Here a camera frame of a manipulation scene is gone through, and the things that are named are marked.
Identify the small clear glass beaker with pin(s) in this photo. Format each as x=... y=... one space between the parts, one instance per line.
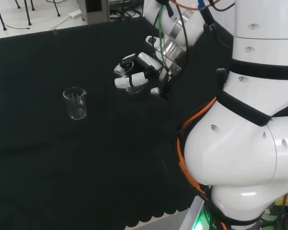
x=134 y=89

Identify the yellow stop button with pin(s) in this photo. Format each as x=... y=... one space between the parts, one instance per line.
x=286 y=203

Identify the grey metal box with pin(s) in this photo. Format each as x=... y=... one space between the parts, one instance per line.
x=96 y=12

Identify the black bench cloth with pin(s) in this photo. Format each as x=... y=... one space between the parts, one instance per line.
x=62 y=155

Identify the black tripod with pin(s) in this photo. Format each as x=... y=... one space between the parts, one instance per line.
x=57 y=9
x=1 y=16

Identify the small clear clip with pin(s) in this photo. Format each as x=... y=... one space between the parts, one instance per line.
x=55 y=31

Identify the clear glass beaker with spout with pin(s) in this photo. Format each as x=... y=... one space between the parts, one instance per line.
x=75 y=109

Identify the white power strip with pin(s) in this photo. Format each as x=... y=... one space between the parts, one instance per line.
x=75 y=14

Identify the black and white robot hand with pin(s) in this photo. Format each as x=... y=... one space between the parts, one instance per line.
x=150 y=63

